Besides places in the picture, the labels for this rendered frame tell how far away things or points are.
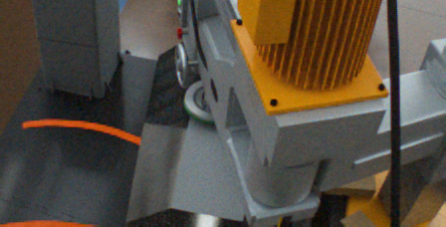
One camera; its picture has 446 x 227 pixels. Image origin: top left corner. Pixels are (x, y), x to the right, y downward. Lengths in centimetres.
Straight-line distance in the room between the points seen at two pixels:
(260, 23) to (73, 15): 218
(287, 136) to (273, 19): 25
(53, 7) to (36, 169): 90
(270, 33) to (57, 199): 220
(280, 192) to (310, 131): 35
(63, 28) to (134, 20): 95
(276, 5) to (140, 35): 295
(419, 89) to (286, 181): 48
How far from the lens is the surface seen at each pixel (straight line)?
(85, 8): 308
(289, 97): 117
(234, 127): 168
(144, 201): 219
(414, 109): 160
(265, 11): 102
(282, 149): 120
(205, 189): 209
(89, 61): 333
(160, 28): 399
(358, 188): 222
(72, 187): 313
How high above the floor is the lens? 257
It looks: 47 degrees down
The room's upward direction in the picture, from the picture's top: 7 degrees clockwise
